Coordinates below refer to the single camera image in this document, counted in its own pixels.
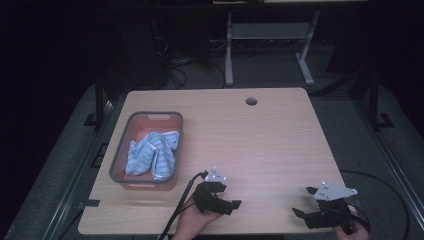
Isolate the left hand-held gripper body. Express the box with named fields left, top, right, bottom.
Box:
left=192, top=166, right=235, bottom=216

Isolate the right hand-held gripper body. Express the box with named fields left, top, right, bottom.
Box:
left=304, top=181, right=359, bottom=233

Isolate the blue striped cloth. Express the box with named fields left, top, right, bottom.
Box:
left=124, top=130, right=181, bottom=182

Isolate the pink plastic basket grey rim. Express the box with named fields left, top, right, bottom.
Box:
left=108, top=110, right=185, bottom=192

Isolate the person's left hand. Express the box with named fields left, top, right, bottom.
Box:
left=171, top=195, right=223, bottom=240

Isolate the person's right hand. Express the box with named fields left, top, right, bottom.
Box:
left=332, top=204, right=371, bottom=240

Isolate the black metal stand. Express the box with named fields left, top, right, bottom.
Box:
left=348, top=68, right=395, bottom=132
left=83, top=74, right=113, bottom=132

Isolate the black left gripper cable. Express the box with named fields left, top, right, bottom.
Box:
left=157, top=170, right=209, bottom=240

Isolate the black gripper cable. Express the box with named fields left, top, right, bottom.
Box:
left=339, top=169, right=411, bottom=240
left=157, top=170, right=209, bottom=240

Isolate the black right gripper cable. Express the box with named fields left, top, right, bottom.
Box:
left=339, top=169, right=411, bottom=240

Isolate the aluminium floor rail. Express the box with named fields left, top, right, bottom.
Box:
left=41, top=99, right=116, bottom=240
left=353, top=98, right=424, bottom=233

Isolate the tangle of black floor cables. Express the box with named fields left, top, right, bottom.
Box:
left=151, top=19, right=229, bottom=90

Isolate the grey metal desk frame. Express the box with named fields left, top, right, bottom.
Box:
left=212, top=0, right=368, bottom=87

